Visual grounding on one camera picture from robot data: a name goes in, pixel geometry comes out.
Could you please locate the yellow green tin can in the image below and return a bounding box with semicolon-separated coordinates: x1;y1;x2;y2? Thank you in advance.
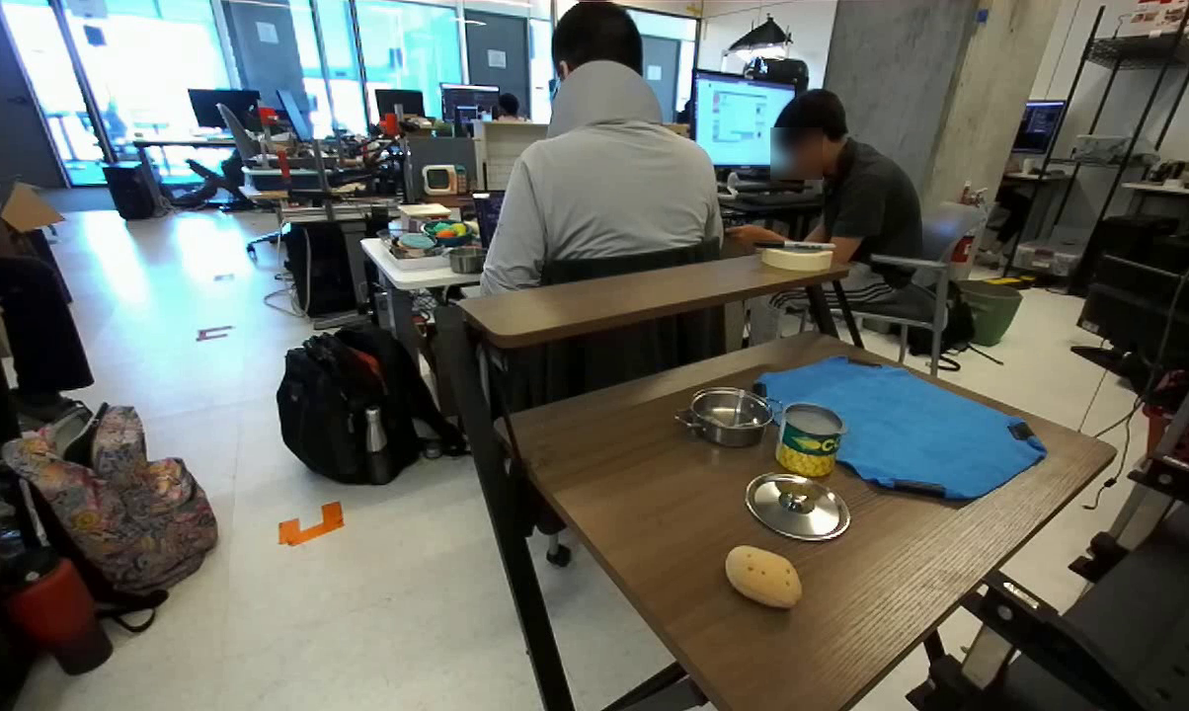
770;397;844;482

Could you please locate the round metal lid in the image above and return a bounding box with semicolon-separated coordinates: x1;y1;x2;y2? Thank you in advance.
744;470;857;549

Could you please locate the dark computer monitor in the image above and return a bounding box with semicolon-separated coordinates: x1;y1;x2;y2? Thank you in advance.
437;84;506;138
186;85;266;134
373;85;428;123

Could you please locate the bright computer monitor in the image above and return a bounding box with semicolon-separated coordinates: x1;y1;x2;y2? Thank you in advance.
689;67;801;175

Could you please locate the floral patterned bag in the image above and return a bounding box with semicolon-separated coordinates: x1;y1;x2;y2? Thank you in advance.
0;404;222;607

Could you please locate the person in grey shirt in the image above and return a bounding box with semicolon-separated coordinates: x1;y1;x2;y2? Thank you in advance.
479;0;727;297

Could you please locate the small white table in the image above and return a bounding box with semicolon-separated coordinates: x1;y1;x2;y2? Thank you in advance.
354;233;484;299

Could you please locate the seated person in dark shirt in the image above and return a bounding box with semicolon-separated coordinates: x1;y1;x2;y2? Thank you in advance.
723;85;940;318

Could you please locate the black backpack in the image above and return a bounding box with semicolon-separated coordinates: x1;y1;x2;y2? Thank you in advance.
274;316;458;489

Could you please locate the small metal pot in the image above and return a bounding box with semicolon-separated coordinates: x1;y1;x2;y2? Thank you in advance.
674;384;779;450

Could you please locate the red container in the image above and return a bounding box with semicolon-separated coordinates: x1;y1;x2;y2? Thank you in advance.
0;553;120;678

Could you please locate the green bin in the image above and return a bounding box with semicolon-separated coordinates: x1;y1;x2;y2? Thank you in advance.
959;272;1028;350

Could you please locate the orange floor tape marker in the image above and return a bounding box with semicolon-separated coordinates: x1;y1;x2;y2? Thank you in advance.
274;496;349;549

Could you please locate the white tape roll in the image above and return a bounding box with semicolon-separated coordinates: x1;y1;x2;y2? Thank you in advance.
757;235;837;276

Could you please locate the black shelf rack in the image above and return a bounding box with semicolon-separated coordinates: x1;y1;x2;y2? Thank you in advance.
1005;0;1189;289

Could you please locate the open cardboard box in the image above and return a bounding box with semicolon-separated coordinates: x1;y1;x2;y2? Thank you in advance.
0;181;68;235

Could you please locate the blue towel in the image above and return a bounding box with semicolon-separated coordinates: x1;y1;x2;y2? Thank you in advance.
752;350;1049;509

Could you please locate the narrow wooden desk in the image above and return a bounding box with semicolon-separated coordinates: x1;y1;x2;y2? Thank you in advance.
456;248;870;397

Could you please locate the potato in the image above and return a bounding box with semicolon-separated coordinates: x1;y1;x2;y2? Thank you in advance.
723;541;807;613

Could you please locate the grey metal chair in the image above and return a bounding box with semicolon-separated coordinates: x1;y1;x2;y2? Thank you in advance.
866;222;980;384

